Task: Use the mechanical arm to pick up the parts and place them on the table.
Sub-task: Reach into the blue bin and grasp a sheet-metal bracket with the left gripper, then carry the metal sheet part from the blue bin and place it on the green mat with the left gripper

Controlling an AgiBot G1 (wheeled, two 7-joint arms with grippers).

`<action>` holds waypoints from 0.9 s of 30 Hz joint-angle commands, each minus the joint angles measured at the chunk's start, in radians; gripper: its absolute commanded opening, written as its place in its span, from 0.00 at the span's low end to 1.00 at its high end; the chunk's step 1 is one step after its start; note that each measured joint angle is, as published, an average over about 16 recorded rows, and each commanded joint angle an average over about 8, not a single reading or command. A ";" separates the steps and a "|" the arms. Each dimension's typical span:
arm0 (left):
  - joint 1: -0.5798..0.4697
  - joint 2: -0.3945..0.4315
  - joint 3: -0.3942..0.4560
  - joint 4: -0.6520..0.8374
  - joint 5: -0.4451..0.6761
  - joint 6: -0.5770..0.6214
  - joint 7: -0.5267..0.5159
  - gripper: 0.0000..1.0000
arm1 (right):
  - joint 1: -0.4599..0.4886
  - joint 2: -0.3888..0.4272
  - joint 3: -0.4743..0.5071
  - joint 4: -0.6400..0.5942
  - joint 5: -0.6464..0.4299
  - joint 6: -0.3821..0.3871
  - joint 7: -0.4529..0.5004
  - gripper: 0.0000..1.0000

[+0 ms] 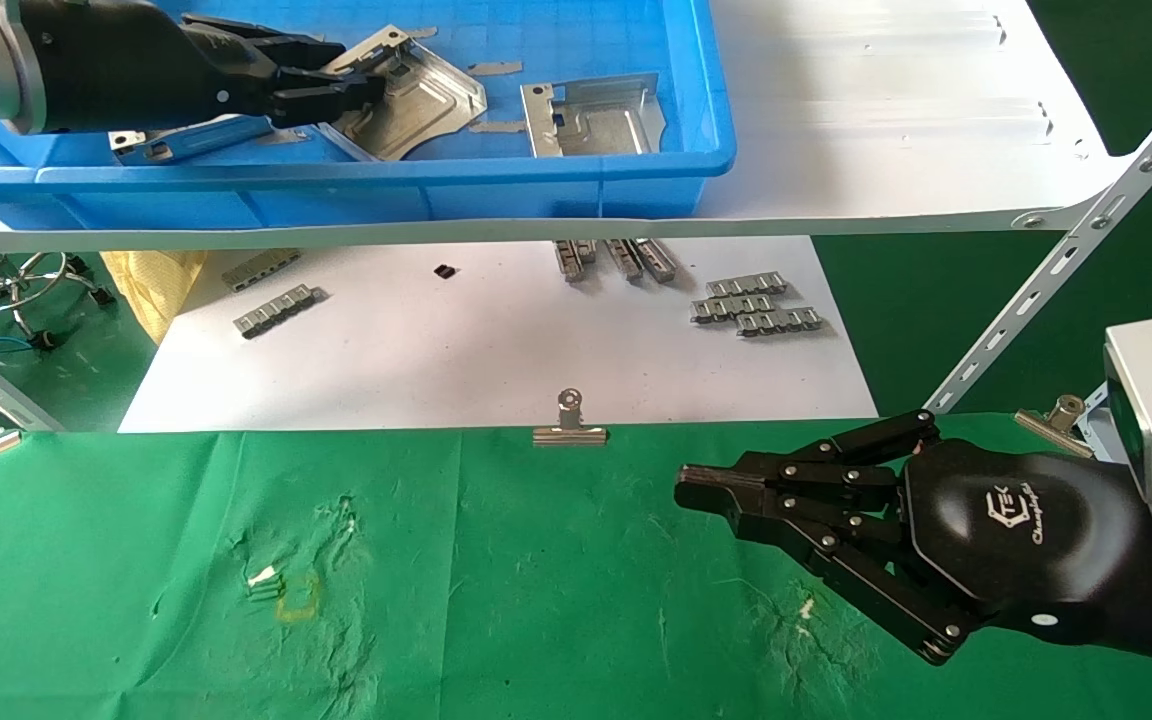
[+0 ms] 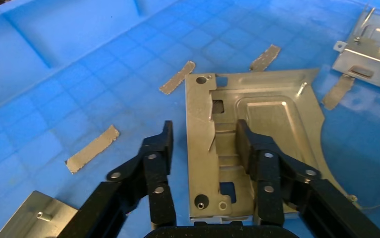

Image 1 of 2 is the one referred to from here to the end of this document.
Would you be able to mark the blue plastic bin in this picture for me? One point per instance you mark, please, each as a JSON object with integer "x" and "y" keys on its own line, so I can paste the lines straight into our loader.
{"x": 336, "y": 190}

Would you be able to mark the grey metal connector strip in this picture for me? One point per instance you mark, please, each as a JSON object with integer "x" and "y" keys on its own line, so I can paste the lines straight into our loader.
{"x": 624, "y": 260}
{"x": 731, "y": 308}
{"x": 781, "y": 322}
{"x": 658, "y": 260}
{"x": 571, "y": 260}
{"x": 276, "y": 310}
{"x": 261, "y": 270}
{"x": 746, "y": 285}

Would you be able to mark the yellow cloth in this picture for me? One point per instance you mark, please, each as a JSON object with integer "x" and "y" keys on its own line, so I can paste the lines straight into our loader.
{"x": 151, "y": 285}

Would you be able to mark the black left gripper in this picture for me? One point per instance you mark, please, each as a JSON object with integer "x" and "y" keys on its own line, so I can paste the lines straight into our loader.
{"x": 116, "y": 65}

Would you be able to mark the green table cloth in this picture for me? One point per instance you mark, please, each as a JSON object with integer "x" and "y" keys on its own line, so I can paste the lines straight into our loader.
{"x": 436, "y": 600}

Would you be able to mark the white paper sheet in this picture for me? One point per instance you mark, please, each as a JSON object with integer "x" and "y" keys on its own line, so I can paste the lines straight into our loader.
{"x": 436, "y": 350}

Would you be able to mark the stamped sheet metal part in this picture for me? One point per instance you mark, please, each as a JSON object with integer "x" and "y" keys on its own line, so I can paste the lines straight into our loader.
{"x": 206, "y": 138}
{"x": 606, "y": 125}
{"x": 426, "y": 105}

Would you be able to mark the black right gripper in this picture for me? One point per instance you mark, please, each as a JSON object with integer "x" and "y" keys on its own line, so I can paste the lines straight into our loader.
{"x": 1016, "y": 540}

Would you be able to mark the grey tape strip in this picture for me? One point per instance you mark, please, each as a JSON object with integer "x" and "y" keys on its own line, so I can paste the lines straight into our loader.
{"x": 496, "y": 127}
{"x": 494, "y": 69}
{"x": 423, "y": 33}

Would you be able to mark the white shelf board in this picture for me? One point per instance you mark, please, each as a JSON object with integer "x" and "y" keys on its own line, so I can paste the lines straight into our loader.
{"x": 886, "y": 120}

